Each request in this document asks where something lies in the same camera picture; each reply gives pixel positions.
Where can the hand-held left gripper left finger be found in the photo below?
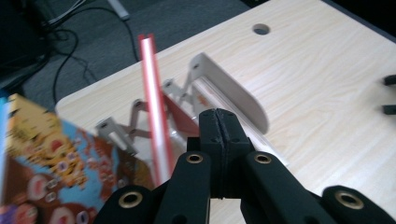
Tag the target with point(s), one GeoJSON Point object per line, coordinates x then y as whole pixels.
{"type": "Point", "coordinates": [211, 133]}

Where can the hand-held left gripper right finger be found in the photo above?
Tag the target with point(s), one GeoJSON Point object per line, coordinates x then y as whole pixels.
{"type": "Point", "coordinates": [233, 137]}

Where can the red picture book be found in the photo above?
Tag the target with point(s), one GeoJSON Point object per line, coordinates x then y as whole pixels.
{"type": "Point", "coordinates": [152, 93]}

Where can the colourful animal picture book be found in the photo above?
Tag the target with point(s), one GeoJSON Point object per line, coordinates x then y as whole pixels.
{"type": "Point", "coordinates": [62, 174]}

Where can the white metal table frame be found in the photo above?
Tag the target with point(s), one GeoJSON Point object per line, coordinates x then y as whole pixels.
{"type": "Point", "coordinates": [119, 9]}

